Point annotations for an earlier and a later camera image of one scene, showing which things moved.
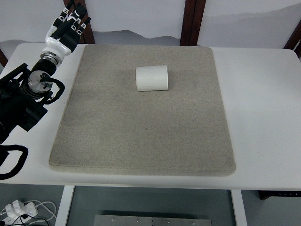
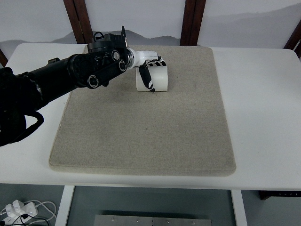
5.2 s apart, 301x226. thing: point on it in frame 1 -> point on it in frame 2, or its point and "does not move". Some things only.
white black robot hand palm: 63,46 -> 145,59
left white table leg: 63,206 does not move
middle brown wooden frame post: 193,14 does not move
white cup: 154,78 does not move
